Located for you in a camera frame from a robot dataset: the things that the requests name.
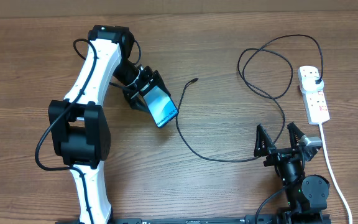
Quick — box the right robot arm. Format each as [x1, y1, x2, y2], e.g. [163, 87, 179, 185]
[246, 123, 331, 224]

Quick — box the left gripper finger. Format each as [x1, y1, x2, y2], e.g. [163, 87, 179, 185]
[129, 96, 150, 113]
[150, 70, 171, 96]

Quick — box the white power strip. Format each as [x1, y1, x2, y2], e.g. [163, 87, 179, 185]
[297, 65, 330, 125]

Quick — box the white power strip cord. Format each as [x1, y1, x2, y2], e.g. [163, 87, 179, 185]
[318, 123, 354, 224]

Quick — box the blue Galaxy smartphone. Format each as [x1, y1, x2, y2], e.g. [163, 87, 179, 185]
[144, 86, 178, 128]

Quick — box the white charger plug adapter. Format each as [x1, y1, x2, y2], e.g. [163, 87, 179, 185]
[300, 77, 324, 94]

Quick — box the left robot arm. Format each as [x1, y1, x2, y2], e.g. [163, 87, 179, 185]
[40, 25, 178, 223]

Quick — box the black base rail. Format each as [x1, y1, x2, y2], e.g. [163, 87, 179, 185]
[54, 214, 332, 224]

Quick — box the black charging cable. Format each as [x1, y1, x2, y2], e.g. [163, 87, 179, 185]
[175, 34, 324, 164]

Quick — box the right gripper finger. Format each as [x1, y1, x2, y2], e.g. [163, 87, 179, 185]
[254, 124, 276, 157]
[287, 122, 305, 149]

